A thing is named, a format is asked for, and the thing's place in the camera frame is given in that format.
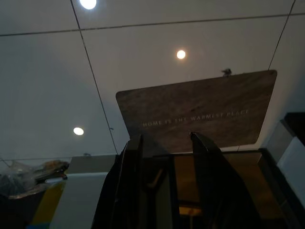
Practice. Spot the brown lettered floor mat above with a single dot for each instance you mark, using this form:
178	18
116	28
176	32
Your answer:
202	102

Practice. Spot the yellow board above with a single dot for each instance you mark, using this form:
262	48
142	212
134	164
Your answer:
47	202

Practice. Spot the clear plastic bag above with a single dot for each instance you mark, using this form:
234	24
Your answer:
23	176

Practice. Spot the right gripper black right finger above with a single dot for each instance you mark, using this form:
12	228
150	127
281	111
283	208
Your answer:
219	190

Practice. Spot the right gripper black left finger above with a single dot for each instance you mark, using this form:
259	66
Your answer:
124	190

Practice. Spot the grey white cabinet panel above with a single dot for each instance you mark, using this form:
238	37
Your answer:
78	190

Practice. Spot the dark glass door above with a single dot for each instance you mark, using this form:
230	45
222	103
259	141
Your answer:
250	171

